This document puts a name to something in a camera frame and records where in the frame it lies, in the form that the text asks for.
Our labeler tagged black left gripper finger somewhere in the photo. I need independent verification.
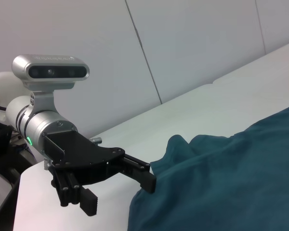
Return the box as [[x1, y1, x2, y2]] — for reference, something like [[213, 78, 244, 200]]
[[120, 154, 157, 194], [49, 168, 98, 217]]

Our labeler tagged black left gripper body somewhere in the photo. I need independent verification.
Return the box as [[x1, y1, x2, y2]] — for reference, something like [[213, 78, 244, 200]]
[[42, 131, 126, 186]]

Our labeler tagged blue-green t-shirt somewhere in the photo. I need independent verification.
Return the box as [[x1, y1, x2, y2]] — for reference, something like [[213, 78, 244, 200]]
[[126, 102, 289, 231]]

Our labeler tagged black equipment housing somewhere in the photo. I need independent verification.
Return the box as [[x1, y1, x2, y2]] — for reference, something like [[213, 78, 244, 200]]
[[0, 115, 36, 174]]

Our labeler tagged silver camera mount bracket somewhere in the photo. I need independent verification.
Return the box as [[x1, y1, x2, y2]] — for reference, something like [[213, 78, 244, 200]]
[[23, 80, 76, 120]]

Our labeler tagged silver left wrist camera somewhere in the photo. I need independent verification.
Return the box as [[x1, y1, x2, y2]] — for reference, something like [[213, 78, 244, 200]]
[[12, 54, 90, 82]]

